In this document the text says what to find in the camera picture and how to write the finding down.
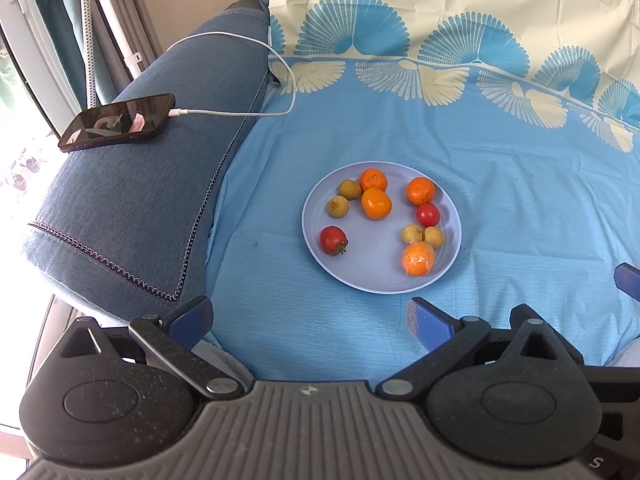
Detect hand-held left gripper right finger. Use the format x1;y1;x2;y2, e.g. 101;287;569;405
375;296;586;403

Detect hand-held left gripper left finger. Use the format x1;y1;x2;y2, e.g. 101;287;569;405
59;296;246;401

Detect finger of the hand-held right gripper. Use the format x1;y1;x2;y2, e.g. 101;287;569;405
614;262;640;304

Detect small mandarin orange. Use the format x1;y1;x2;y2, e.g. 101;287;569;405
359;168;388;193
402;241;436;277
361;188;393;221
406;177;436;207

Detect light blue plate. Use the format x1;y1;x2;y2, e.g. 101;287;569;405
301;161;462;294

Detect red cherry tomato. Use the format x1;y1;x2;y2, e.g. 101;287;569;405
415;203;441;228
320;226;349;256

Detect light grey cloth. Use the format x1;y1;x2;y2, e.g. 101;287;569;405
607;337;640;368

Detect blue sofa armrest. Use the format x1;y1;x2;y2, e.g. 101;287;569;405
21;0;273;331

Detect blue fan-print bedsheet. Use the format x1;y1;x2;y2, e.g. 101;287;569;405
202;0;640;381

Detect black smartphone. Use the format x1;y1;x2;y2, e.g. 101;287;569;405
57;93;176;153

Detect white garment steamer stand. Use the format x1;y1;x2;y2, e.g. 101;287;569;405
87;0;143;81

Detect curtain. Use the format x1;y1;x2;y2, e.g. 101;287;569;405
27;0;121;106

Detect white charging cable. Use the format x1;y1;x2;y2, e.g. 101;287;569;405
165;31;297;118

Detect garment steamer hose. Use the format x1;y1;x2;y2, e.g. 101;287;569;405
80;0;98;108

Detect white window frame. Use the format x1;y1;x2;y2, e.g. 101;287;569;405
0;0;91;131

